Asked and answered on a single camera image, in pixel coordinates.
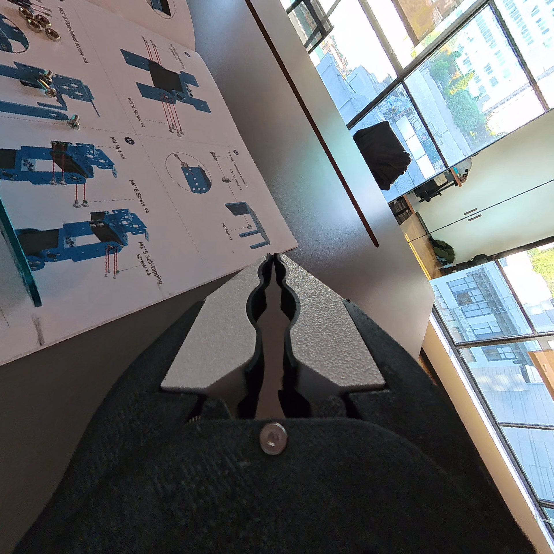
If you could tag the small beige roller blind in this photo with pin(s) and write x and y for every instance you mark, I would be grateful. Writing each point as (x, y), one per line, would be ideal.
(437, 17)

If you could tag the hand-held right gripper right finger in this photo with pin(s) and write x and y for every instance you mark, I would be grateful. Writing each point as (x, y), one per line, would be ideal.
(333, 346)

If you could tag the blue metal plate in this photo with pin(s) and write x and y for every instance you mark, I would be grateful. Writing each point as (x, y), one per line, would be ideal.
(24, 268)

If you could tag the dark grey desk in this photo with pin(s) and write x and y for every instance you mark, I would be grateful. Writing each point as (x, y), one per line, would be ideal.
(268, 143)

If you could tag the dark green bag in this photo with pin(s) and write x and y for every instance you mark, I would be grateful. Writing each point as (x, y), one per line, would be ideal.
(443, 252)

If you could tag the silver metal nut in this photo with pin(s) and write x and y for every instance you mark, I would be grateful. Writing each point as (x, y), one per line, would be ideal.
(53, 33)
(42, 19)
(24, 11)
(33, 24)

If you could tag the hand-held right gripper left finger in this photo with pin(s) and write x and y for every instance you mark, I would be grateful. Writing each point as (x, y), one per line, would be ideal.
(212, 342)

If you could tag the office chair with black jacket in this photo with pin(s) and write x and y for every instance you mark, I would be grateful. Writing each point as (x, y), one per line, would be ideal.
(383, 153)

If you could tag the white assembly instruction booklet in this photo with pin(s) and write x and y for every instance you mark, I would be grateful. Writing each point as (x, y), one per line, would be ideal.
(130, 173)

